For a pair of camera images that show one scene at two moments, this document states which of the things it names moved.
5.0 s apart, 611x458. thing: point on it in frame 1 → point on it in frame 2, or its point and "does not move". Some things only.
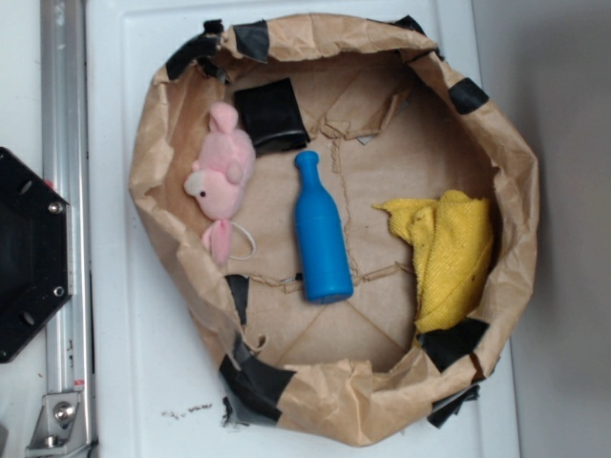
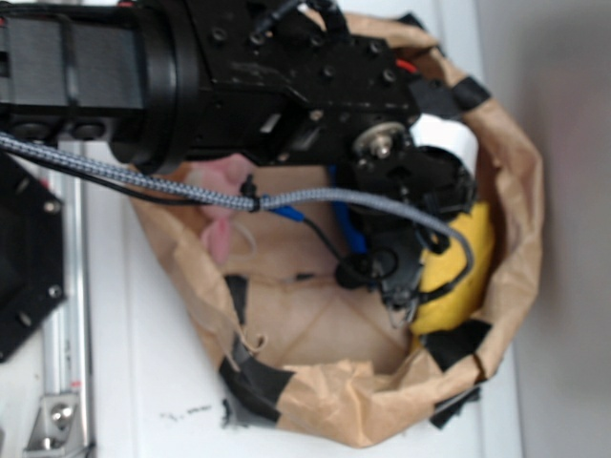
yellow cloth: (451, 238) does not move
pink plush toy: (217, 178) does not move
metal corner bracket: (59, 430) does not move
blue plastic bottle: (322, 249) → (352, 237)
